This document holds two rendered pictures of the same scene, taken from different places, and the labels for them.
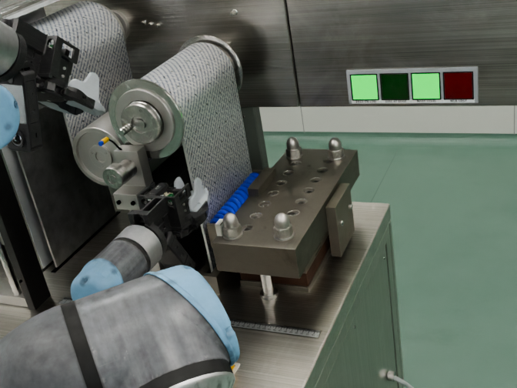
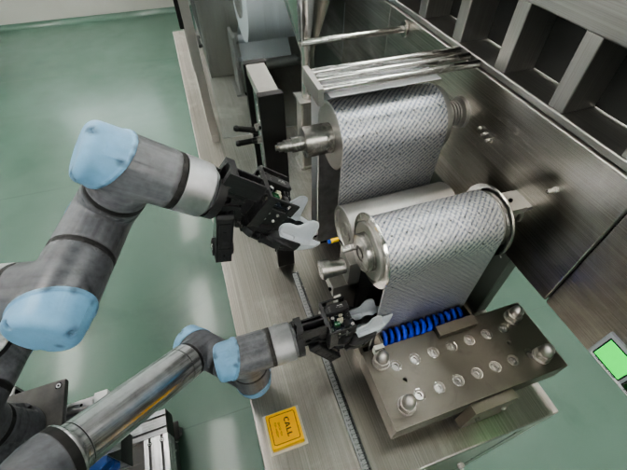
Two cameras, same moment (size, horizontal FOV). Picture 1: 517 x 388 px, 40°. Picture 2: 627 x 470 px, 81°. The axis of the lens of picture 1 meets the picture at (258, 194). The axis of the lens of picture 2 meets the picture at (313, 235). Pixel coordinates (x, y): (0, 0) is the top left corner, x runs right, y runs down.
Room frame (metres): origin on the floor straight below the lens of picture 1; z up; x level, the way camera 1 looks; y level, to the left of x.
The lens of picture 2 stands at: (0.79, -0.06, 1.79)
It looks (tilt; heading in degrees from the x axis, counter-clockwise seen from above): 49 degrees down; 45
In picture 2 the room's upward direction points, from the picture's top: straight up
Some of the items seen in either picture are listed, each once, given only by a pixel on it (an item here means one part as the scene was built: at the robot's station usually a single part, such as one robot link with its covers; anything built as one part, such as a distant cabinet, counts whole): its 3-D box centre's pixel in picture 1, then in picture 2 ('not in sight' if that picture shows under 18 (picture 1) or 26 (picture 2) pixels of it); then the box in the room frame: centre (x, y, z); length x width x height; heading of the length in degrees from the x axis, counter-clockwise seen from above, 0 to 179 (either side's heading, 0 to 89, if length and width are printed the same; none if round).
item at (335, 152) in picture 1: (335, 147); (546, 351); (1.35, -0.18, 1.05); 0.04 x 0.04 x 0.04
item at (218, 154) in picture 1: (221, 161); (428, 297); (1.25, 0.06, 1.11); 0.23 x 0.01 x 0.18; 153
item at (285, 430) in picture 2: not in sight; (285, 428); (0.89, 0.13, 0.91); 0.07 x 0.07 x 0.02; 63
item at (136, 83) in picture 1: (145, 119); (370, 250); (1.17, 0.17, 1.25); 0.15 x 0.01 x 0.15; 63
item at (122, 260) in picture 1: (110, 279); (244, 355); (0.90, 0.24, 1.11); 0.11 x 0.08 x 0.09; 153
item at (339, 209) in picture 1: (341, 219); (485, 410); (1.20, -0.15, 0.96); 0.10 x 0.03 x 0.11; 153
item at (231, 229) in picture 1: (231, 224); (382, 357); (1.10, 0.06, 1.05); 0.04 x 0.04 x 0.04
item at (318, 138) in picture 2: not in sight; (316, 140); (1.26, 0.40, 1.33); 0.06 x 0.06 x 0.06; 63
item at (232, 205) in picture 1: (238, 201); (424, 325); (1.24, 0.04, 1.03); 0.21 x 0.04 x 0.03; 153
